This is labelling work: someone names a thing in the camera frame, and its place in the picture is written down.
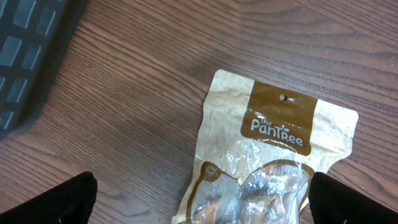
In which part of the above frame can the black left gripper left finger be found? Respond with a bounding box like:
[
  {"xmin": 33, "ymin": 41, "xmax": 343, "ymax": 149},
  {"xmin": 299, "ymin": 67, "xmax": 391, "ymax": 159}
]
[{"xmin": 1, "ymin": 171, "xmax": 98, "ymax": 224}]

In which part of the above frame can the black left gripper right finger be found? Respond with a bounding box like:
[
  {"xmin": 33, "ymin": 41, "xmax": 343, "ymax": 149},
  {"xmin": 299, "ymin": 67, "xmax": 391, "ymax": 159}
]
[{"xmin": 308, "ymin": 172, "xmax": 397, "ymax": 224}]

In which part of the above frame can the beige brown snack pouch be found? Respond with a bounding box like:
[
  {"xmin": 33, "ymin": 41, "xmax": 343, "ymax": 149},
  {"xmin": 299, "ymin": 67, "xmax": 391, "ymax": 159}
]
[{"xmin": 172, "ymin": 70, "xmax": 359, "ymax": 223}]

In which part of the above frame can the grey plastic mesh basket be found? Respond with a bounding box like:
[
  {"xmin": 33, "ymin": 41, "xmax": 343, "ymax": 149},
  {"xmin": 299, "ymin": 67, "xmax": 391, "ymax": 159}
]
[{"xmin": 1, "ymin": 0, "xmax": 88, "ymax": 138}]

